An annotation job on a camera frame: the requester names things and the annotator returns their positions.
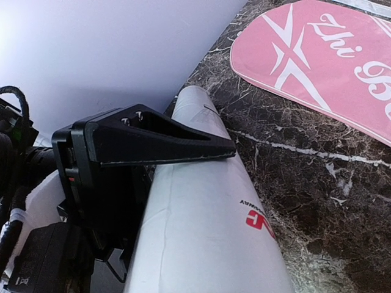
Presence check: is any pink racket bag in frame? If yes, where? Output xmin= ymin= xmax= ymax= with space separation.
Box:
xmin=230 ymin=1 xmax=390 ymax=145

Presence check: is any white shuttlecock tube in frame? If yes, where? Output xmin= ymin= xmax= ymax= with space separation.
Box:
xmin=122 ymin=85 xmax=296 ymax=293

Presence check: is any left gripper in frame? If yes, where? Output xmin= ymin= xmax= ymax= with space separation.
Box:
xmin=0 ymin=103 xmax=236 ymax=284

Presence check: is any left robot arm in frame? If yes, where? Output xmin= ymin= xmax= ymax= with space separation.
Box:
xmin=1 ymin=85 xmax=236 ymax=292

